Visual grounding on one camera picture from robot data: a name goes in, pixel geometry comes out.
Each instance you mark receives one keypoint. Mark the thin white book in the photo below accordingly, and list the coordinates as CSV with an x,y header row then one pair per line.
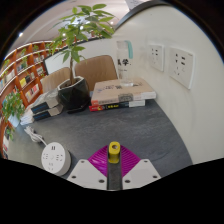
x,y
26,122

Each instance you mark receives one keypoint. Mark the yellow charger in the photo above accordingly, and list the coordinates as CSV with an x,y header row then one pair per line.
x,y
114,153

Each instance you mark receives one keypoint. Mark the round white power strip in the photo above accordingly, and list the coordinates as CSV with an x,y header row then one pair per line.
x,y
53,158

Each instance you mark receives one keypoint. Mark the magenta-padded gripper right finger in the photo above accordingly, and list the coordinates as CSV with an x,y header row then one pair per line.
x,y
141,174

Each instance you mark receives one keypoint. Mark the leafy plant in white pot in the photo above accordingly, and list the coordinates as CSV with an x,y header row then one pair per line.
x,y
13,106

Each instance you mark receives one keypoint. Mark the white hanging banner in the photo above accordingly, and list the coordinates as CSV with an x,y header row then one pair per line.
x,y
133,3

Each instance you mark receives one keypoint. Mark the red and black book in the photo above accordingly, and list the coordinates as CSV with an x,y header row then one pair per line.
x,y
110,106

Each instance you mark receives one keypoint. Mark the orange bookshelf unit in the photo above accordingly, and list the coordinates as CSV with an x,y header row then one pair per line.
x,y
25,66

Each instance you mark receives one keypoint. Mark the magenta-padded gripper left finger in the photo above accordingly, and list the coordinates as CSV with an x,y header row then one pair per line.
x,y
86,175

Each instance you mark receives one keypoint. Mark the tall plant in black pot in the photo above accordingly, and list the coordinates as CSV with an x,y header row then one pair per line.
x,y
73,93

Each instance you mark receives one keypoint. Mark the white wall socket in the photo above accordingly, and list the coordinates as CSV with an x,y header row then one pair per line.
x,y
181,66
156,57

